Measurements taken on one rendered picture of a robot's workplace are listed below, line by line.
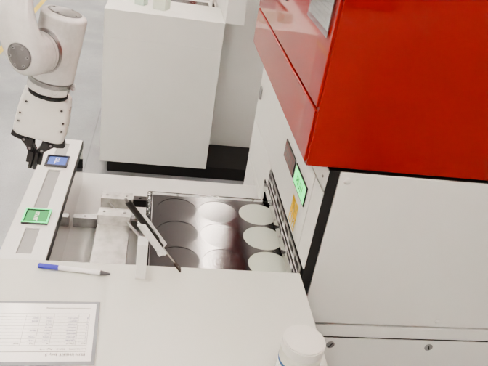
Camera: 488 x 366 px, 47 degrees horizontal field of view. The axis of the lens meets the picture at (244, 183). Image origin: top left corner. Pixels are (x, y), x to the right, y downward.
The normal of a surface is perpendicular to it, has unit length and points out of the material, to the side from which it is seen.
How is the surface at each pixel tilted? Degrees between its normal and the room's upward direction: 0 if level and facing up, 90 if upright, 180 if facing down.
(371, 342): 90
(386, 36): 90
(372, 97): 90
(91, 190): 0
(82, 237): 0
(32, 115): 89
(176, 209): 0
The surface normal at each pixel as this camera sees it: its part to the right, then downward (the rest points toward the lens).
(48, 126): 0.14, 0.54
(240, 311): 0.15, -0.86
